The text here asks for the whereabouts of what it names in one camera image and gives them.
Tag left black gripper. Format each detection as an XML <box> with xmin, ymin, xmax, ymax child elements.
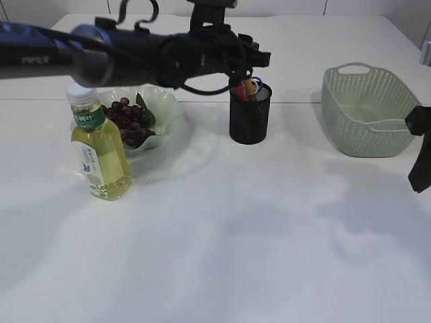
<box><xmin>158</xmin><ymin>1</ymin><xmax>271</xmax><ymax>88</ymax></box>

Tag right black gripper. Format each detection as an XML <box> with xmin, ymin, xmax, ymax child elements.
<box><xmin>405</xmin><ymin>106</ymin><xmax>431</xmax><ymax>193</ymax></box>

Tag gold glitter marker pen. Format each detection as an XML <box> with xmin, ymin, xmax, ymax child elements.
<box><xmin>244</xmin><ymin>78</ymin><xmax>257</xmax><ymax>102</ymax></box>

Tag red marker pen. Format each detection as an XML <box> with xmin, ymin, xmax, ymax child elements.
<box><xmin>234</xmin><ymin>85</ymin><xmax>248</xmax><ymax>102</ymax></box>

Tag blue scissors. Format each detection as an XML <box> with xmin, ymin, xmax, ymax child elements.
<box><xmin>251</xmin><ymin>76</ymin><xmax>264</xmax><ymax>96</ymax></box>

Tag dark red grape bunch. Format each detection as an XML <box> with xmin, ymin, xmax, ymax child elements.
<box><xmin>102</xmin><ymin>93</ymin><xmax>156</xmax><ymax>149</ymax></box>

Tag jasmine tea bottle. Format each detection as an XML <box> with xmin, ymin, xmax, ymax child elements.
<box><xmin>66</xmin><ymin>83</ymin><xmax>132</xmax><ymax>201</ymax></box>

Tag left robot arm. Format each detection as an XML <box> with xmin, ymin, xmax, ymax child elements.
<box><xmin>1</xmin><ymin>1</ymin><xmax>271</xmax><ymax>93</ymax></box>

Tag light green wavy plate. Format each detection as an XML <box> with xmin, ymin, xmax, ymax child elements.
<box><xmin>98</xmin><ymin>85</ymin><xmax>185</xmax><ymax>157</ymax></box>

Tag black mesh pen holder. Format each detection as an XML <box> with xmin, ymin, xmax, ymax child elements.
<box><xmin>229</xmin><ymin>83</ymin><xmax>272</xmax><ymax>145</ymax></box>

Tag green woven plastic basket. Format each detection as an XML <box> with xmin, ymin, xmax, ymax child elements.
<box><xmin>321</xmin><ymin>63</ymin><xmax>420</xmax><ymax>158</ymax></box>

